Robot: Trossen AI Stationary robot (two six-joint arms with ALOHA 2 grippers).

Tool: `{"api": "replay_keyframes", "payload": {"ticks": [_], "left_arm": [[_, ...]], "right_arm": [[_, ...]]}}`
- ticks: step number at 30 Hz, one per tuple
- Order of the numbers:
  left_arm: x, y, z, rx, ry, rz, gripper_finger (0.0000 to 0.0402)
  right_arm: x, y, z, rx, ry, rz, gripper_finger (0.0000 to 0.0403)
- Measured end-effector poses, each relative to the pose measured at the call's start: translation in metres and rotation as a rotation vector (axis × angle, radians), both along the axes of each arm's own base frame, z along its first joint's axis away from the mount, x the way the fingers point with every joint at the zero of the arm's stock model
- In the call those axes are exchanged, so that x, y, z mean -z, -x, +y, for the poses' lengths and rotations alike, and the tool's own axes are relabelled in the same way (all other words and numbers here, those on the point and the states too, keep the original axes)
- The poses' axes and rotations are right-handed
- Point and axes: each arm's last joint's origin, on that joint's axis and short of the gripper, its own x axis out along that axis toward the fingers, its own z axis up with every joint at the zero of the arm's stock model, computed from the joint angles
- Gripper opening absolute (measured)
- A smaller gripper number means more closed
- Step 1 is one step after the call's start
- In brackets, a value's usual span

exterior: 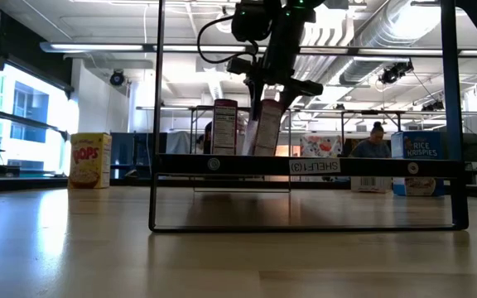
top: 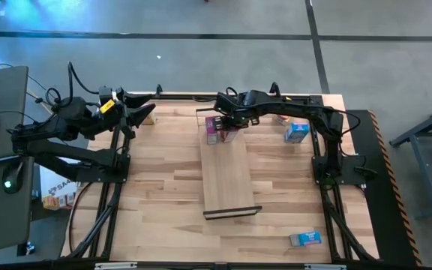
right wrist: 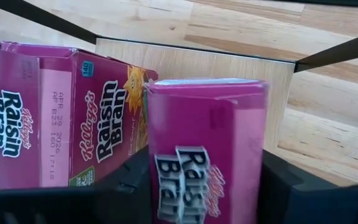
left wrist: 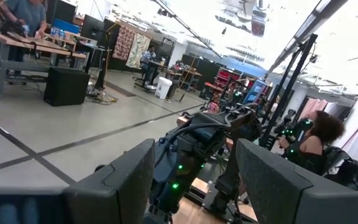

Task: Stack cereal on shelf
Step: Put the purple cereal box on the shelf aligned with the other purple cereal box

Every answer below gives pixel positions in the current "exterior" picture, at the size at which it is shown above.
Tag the blue office partition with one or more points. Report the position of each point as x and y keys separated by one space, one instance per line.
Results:
x=137 y=153

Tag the large bright window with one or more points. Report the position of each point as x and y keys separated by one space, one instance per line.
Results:
x=60 y=124

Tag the colourful patterned box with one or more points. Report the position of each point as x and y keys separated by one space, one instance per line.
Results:
x=321 y=147

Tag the silver ventilation duct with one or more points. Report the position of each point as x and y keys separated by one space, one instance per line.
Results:
x=387 y=33

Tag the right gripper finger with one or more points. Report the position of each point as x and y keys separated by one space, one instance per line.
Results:
x=289 y=99
x=256 y=97

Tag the black ceiling-mounted device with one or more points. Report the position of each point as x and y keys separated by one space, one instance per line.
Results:
x=396 y=72
x=433 y=106

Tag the blue Rice Krispies cereal box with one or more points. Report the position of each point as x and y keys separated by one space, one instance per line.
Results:
x=418 y=147

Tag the black metal table frame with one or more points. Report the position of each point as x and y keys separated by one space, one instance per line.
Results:
x=23 y=184

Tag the black-framed background table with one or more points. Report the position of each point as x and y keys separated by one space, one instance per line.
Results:
x=371 y=112

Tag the grey draped cloth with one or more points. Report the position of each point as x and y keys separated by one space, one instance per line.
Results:
x=178 y=142

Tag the black round ceiling camera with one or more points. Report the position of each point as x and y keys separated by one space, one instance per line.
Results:
x=117 y=78

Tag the wooden shelf with black frame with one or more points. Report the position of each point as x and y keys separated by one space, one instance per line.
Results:
x=242 y=165

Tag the long linear ceiling light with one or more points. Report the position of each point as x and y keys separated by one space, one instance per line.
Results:
x=97 y=47

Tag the bright ceiling light panel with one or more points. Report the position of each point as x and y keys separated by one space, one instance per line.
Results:
x=331 y=18

